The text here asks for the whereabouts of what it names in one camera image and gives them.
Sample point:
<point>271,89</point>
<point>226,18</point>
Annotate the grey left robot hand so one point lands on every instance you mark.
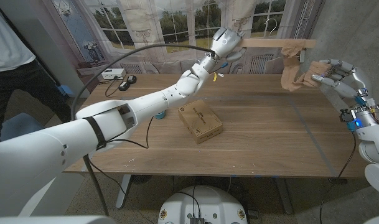
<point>228,42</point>

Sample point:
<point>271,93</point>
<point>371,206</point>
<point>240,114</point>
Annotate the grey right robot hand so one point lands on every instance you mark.
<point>341,81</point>

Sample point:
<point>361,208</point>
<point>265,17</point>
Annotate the light wooden slat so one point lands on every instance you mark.
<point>260,43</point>

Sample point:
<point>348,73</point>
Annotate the silver metal clip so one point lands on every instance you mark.
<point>302,56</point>
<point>271,25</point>

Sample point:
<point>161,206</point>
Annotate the beige elastic arm wrap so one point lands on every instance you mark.
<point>293,68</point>

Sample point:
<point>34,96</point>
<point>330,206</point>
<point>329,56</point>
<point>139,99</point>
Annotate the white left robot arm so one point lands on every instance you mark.
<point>114,124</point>

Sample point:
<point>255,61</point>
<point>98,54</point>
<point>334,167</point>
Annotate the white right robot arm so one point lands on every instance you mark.
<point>369,140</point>

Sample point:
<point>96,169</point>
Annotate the brown cardboard package box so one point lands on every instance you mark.
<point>200,121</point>

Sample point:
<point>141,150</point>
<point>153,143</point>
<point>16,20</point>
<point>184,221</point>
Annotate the blue ball stand cup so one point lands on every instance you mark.
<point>160,115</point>

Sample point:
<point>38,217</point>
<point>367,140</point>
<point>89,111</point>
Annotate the printed window backdrop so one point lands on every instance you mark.
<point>176,28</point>

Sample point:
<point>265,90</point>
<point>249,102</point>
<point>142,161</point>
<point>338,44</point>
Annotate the black power adapter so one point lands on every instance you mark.
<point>132,79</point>
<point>124,86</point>

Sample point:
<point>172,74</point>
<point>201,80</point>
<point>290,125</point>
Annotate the white power strip box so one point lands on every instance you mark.
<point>113,73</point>

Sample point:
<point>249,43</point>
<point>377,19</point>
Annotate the grey table leg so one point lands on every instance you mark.
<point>283,194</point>
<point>123,189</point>

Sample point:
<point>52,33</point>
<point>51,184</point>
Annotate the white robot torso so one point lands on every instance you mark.
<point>201,202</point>

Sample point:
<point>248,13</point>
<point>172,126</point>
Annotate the black stand leg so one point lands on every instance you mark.
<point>96,183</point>

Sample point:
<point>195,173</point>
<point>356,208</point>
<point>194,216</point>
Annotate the person in white shirt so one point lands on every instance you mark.
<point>5,56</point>

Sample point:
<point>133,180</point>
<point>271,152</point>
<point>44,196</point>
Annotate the blue chair seat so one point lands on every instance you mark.
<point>21,127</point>

